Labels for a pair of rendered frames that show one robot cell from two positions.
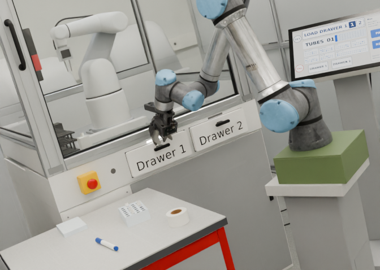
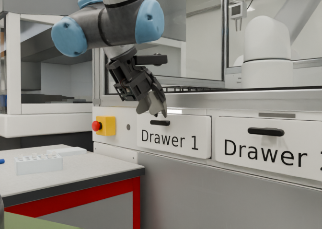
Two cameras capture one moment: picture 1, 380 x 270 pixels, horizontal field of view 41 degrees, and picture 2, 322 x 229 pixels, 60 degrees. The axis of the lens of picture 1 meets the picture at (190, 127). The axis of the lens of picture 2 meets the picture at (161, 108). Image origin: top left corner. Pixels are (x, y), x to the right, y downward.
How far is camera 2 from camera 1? 2.01 m
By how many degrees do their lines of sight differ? 75
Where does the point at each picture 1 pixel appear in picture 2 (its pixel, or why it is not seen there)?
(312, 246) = not seen: outside the picture
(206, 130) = (240, 133)
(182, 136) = (199, 124)
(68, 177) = (101, 112)
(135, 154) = (143, 119)
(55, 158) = (98, 91)
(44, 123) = (98, 56)
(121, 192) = (129, 154)
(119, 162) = (134, 120)
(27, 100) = not seen: hidden behind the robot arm
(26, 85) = not seen: hidden behind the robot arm
